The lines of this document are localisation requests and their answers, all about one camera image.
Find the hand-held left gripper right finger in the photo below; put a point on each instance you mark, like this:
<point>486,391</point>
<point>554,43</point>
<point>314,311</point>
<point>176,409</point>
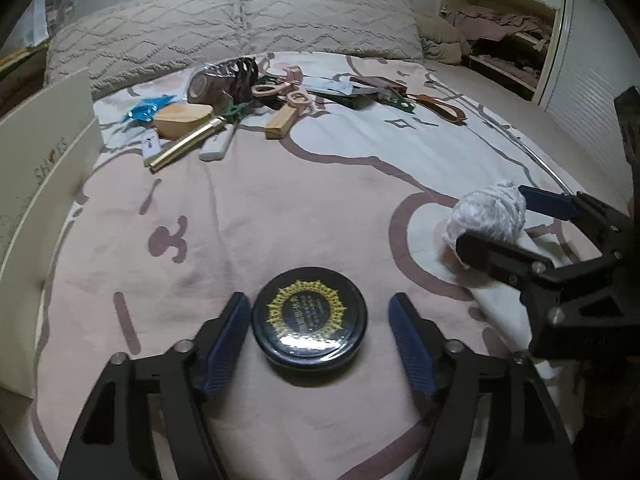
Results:
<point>410,345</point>

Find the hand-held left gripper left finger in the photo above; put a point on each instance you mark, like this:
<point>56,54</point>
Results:
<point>225,345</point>

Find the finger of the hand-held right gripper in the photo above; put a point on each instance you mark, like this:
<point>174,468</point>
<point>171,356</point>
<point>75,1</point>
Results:
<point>495,255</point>
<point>547,202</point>

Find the white tissue ball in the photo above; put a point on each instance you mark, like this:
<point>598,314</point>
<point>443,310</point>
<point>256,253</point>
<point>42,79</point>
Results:
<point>487,210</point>

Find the black round tin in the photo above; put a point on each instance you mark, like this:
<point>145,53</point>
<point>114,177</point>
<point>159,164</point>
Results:
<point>310,320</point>

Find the white lighter red cap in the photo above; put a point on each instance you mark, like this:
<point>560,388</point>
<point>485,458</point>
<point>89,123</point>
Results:
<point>217,145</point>

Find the gold lighter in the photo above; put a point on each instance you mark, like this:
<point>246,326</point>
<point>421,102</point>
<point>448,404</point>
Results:
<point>187,144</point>

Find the white lighter black print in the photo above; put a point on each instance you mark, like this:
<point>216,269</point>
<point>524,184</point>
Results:
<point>151,147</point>

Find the wooden block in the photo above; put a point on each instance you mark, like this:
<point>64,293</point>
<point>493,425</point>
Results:
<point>280,122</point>

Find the white shoe box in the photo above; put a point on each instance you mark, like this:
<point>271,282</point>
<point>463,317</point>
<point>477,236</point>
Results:
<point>45,170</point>

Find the white sliding door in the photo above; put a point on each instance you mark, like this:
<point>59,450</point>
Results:
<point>585,60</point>

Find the printed pink bed blanket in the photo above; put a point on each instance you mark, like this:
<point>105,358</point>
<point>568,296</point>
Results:
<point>310,210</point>

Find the pile of clothes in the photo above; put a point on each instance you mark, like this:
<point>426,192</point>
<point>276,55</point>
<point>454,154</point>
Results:
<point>500,25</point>

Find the beige plush cushion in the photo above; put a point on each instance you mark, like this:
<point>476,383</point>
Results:
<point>440,35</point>

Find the red flat box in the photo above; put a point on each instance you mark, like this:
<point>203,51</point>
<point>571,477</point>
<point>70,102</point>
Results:
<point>377,82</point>

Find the oval wooden box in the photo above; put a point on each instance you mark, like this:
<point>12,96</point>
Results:
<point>180,119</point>

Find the white green packet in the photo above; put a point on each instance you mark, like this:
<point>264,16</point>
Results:
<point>327,85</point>

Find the blue plastic packet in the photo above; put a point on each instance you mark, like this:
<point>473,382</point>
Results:
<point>147,107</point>

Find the pink scissors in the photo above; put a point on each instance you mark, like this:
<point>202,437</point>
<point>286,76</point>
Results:
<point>295,97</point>

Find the brown tape roll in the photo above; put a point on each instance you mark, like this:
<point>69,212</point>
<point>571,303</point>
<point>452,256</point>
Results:
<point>202,85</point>

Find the black hair claw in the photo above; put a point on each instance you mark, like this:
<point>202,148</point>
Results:
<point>244,80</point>

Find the clear plastic bag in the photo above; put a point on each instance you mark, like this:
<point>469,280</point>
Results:
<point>220,72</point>

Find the beige knitted pillow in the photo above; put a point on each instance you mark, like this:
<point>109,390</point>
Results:
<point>145,35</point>
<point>330,17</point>

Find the cream wall cupboard shelf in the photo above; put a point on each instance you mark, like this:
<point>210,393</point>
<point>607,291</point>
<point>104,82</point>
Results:
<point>545,90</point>

